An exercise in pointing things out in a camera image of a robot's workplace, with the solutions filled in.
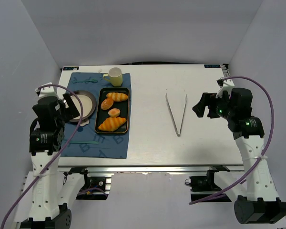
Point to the glazed round bun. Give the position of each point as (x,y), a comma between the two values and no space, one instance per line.
(107,104)

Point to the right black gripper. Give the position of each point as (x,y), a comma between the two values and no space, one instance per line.
(209,105)

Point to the blue label sticker right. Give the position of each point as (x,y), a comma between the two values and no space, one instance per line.
(211,66)

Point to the striped long bread roll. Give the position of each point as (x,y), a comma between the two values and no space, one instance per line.
(117,97)

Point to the blue cloth placemat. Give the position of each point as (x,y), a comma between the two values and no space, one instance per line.
(110,146)

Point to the small round orange bun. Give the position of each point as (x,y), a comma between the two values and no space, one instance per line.
(115,112)

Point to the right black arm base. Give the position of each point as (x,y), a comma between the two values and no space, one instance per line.
(203,186)

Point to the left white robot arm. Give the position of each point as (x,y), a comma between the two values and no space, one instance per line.
(50,208)

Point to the blue label sticker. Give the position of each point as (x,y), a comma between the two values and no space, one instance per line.
(211,66)
(71,68)

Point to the teal plastic knife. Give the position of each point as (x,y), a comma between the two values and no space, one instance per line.
(86,142)

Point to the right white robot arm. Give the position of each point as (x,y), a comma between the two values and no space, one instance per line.
(254,195)

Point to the black rectangular tray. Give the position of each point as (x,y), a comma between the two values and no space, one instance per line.
(123,106)

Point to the metal tongs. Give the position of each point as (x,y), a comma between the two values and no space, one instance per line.
(176,104)

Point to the pale yellow mug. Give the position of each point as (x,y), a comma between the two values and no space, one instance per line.
(114,76)

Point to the blue label sticker left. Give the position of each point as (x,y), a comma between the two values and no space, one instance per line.
(71,68)

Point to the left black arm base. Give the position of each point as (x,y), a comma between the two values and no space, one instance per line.
(94,187)

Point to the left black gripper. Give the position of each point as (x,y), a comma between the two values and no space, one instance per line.
(68,108)

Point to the teal plastic fork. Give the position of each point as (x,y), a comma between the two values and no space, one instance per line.
(85,81)

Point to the large striped croissant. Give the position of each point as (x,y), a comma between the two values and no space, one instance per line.
(111,124)

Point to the brown rimmed ceramic plate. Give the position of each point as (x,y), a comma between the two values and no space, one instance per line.
(88,101)

